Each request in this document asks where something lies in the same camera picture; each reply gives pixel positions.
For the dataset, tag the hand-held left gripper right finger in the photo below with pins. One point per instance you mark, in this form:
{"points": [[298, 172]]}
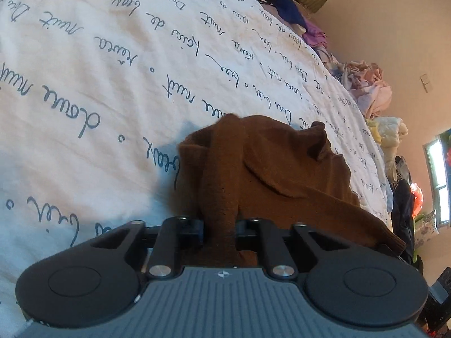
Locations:
{"points": [[246, 234]]}

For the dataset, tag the dark grey object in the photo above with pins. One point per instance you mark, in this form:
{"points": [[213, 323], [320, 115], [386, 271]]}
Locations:
{"points": [[438, 299]]}

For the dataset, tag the white script-printed bed sheet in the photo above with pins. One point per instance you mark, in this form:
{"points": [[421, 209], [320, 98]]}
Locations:
{"points": [[88, 77]]}

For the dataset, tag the purple cloth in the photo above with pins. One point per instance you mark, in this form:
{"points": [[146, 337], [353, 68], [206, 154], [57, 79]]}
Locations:
{"points": [[315, 33]]}

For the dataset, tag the orange plastic bag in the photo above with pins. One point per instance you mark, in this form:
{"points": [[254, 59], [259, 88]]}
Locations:
{"points": [[416, 197]]}

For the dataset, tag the brown knit garment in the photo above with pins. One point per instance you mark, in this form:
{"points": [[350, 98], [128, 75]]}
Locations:
{"points": [[282, 169]]}

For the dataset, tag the light blue cloth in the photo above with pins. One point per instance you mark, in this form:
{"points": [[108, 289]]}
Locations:
{"points": [[388, 199]]}

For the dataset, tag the cream yellow clothes pile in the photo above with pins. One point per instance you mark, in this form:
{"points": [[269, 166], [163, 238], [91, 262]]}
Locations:
{"points": [[389, 135]]}

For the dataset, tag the wall switch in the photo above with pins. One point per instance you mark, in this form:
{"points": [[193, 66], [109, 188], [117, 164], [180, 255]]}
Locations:
{"points": [[426, 83]]}

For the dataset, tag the lotus flower print curtain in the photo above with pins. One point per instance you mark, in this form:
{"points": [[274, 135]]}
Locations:
{"points": [[448, 162]]}

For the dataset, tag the floral print pillow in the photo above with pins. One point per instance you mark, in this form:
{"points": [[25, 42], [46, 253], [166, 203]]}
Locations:
{"points": [[426, 230]]}

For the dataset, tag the dark navy clothes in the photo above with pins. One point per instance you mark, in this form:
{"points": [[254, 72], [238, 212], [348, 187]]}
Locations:
{"points": [[401, 214]]}

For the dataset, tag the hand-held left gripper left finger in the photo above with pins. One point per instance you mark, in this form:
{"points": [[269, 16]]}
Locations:
{"points": [[190, 233]]}

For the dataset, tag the window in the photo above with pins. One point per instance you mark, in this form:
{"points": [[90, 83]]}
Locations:
{"points": [[436, 179]]}

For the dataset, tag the pink clothes pile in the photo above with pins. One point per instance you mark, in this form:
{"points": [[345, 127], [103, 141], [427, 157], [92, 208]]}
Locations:
{"points": [[370, 88]]}

